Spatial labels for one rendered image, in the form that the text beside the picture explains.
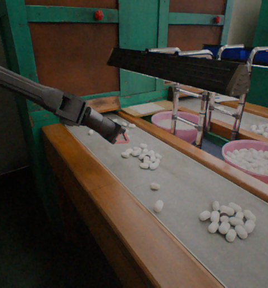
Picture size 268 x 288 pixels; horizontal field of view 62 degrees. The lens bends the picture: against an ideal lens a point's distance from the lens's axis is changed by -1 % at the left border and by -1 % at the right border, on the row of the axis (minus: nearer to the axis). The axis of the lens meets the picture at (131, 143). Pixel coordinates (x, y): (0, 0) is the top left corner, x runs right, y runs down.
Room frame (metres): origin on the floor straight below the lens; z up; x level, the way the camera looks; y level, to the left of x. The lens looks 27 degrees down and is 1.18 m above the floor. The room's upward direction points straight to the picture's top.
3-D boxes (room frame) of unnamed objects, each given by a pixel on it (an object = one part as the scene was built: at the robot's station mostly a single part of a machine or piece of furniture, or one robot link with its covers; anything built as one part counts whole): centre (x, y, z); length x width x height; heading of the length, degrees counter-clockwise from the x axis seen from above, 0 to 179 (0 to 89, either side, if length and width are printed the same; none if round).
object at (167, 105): (1.26, -0.12, 0.77); 0.33 x 0.15 x 0.01; 122
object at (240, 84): (0.79, -0.09, 1.08); 0.62 x 0.08 x 0.07; 32
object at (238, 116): (1.04, -0.50, 0.90); 0.20 x 0.19 x 0.45; 32
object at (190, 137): (1.08, -0.24, 0.72); 0.27 x 0.27 x 0.10
